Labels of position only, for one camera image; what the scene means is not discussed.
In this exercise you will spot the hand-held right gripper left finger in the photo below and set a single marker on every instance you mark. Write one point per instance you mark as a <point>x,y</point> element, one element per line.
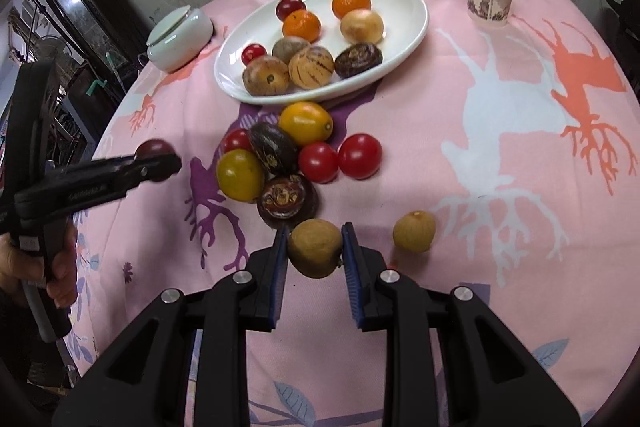
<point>280,282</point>

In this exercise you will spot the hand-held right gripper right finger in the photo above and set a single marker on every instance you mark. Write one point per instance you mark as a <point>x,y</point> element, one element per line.
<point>350,277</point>

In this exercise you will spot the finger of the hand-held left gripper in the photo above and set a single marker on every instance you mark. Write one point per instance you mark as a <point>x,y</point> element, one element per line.
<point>150,167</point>

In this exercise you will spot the dark red plum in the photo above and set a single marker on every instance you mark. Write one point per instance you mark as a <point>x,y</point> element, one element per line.
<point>290,7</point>
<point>152,148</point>

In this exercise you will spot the brown longan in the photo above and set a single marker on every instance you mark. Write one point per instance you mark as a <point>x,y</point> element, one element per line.
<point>413,231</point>
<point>315,247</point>

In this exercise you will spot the dark purple mangosteen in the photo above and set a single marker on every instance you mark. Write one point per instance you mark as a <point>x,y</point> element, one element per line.
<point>358,60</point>
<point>287,200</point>

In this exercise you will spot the yellow tomato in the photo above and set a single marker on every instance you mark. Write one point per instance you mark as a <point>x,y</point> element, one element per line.
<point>240,174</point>

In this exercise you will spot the dark purple passion fruit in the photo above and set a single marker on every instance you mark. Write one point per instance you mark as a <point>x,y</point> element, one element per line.
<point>272,147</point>

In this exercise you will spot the orange-yellow tomato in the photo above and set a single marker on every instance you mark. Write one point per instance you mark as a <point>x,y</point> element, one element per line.
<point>306,123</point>

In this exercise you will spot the greenish brown round fruit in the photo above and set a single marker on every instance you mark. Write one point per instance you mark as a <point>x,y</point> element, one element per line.
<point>287,47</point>

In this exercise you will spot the striped pepino melon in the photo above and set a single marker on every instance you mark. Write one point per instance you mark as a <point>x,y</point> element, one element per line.
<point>311,67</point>

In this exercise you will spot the orange tangerine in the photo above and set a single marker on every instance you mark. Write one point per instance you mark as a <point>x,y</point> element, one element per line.
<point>351,3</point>
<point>301,25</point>

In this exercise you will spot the white oval plate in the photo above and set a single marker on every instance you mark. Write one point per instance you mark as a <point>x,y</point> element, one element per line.
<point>400,22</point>

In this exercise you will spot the person's left hand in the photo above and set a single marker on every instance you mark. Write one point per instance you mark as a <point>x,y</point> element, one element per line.
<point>62,267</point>

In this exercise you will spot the green plastic hook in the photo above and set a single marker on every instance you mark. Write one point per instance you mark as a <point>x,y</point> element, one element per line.
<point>97,86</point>

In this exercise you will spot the white ceramic lidded jar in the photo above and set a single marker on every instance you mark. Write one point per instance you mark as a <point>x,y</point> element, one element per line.
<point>180,42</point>

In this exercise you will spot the small red cherry tomato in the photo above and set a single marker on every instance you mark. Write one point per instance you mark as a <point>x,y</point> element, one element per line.
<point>253,53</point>

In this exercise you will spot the pink printed tablecloth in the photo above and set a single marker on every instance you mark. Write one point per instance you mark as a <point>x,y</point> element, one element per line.
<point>450,107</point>

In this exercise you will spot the tan pepino melon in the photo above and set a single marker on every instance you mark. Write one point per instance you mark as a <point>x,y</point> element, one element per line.
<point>362,26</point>

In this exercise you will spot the black angular object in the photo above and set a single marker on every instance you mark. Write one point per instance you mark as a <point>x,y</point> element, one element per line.
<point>625,22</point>

